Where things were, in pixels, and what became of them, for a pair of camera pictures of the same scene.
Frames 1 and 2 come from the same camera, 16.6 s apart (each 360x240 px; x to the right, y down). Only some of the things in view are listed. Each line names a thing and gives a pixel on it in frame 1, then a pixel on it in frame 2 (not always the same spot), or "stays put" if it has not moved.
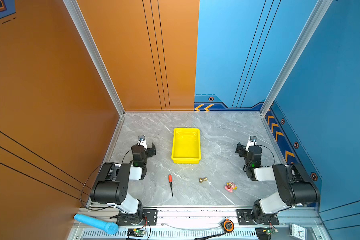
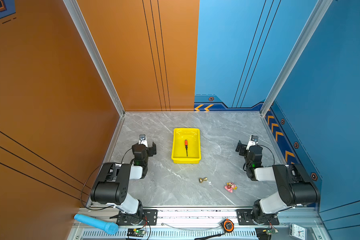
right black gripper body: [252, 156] stays put
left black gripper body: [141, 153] stays put
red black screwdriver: [170, 181] → [186, 144]
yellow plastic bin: [186, 146] stays put
